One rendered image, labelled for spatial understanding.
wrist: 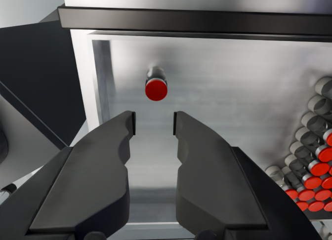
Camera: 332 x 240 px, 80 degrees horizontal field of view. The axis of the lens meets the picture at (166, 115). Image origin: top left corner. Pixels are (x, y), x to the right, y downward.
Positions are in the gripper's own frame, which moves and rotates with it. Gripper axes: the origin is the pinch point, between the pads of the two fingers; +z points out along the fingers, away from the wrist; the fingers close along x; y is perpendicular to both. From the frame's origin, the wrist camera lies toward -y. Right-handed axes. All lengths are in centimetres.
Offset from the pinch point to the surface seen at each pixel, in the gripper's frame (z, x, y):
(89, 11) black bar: 8.5, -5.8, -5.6
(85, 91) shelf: 10.4, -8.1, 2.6
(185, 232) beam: 52, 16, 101
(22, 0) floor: 98, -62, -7
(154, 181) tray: 10.2, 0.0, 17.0
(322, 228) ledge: 10.6, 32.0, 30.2
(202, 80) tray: 10.3, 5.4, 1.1
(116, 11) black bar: 8.4, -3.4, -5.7
